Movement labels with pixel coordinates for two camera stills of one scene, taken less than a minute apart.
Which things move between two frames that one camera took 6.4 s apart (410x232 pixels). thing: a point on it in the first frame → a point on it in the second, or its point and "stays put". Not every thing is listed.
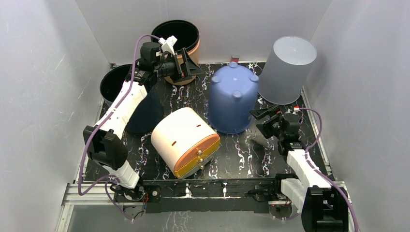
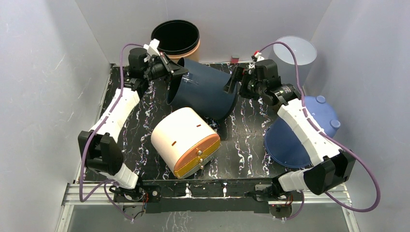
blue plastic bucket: x=231 y=96 → x=284 y=146
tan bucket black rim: x=177 y=35 stays put
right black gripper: x=267 y=123 → x=240 y=79
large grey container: x=285 y=73 stays put
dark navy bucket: x=150 y=114 → x=202 y=89
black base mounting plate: x=203 y=195 stays put
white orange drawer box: x=184 y=141 stays put
